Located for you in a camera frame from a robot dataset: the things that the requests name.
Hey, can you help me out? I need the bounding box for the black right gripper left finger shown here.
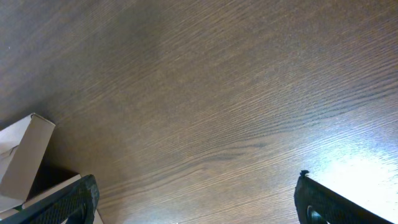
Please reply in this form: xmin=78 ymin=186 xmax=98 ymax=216
xmin=1 ymin=175 xmax=100 ymax=224

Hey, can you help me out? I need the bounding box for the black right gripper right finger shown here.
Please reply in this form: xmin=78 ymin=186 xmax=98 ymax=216
xmin=294 ymin=170 xmax=392 ymax=224

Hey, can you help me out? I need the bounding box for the brown cardboard box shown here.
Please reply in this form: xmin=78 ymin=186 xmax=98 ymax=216
xmin=0 ymin=113 xmax=105 ymax=224

